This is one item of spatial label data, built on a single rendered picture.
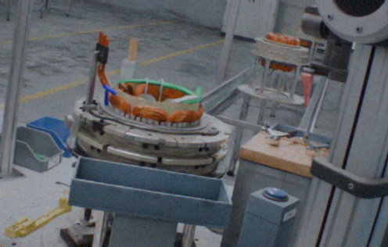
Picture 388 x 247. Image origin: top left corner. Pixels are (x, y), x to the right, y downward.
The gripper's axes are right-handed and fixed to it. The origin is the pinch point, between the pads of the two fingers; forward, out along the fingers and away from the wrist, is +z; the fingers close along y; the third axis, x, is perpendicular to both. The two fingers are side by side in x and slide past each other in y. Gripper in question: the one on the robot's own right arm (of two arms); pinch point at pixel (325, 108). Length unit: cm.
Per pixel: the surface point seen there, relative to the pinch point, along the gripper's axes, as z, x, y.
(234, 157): 93, -290, 79
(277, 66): 13, -201, 47
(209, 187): 12.7, 35.4, 13.1
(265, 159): 11.7, 11.2, 8.5
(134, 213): 15, 50, 20
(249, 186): 18.3, 10.6, 10.8
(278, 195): 13.1, 27.5, 2.2
